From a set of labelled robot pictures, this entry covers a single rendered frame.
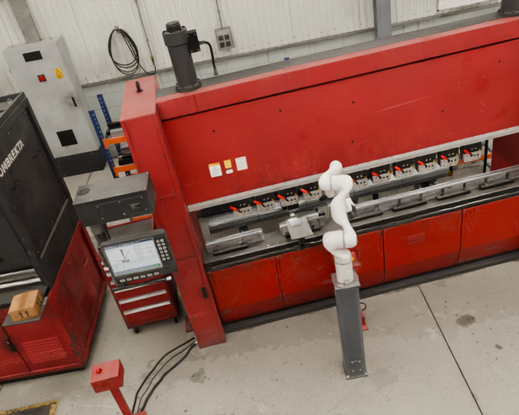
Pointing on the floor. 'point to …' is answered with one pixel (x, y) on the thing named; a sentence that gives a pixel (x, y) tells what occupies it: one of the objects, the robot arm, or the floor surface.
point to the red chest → (165, 305)
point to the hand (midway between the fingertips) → (354, 216)
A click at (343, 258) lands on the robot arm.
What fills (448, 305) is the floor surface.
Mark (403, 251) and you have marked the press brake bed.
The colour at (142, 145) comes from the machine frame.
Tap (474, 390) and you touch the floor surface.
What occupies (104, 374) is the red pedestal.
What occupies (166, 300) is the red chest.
